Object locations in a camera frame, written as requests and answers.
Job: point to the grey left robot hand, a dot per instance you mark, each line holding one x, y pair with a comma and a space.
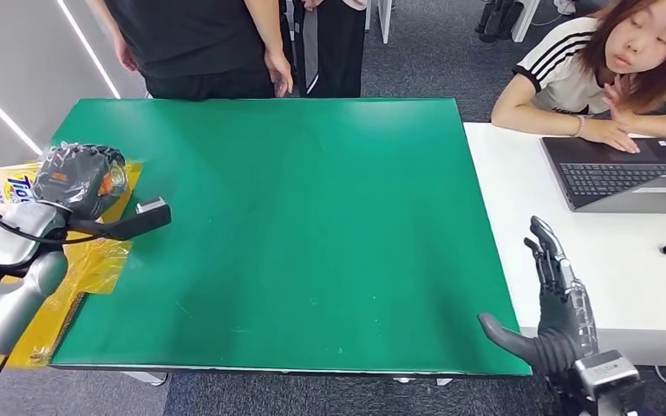
74, 181

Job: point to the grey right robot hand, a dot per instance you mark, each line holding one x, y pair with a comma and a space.
563, 333

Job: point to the orange detergent bottle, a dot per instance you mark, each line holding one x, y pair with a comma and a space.
0, 189

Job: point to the white desk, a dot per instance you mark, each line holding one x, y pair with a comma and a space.
614, 275

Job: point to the yellow taped cardboard box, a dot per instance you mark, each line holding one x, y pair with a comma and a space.
92, 258

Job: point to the dark grey laptop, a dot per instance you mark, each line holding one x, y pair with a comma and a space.
620, 175

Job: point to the green table mat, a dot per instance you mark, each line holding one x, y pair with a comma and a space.
310, 229

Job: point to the seated person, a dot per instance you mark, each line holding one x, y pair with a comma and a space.
563, 74

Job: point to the standing person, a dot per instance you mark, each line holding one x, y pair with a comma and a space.
339, 52

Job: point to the white table leg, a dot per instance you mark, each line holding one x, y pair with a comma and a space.
386, 20
522, 20

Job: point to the black chair base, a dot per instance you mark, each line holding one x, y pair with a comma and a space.
494, 20

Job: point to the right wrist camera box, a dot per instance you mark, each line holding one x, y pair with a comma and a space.
609, 379

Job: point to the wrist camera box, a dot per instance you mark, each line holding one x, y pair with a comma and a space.
609, 379
137, 221

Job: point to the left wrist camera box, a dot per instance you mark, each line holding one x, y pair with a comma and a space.
137, 221

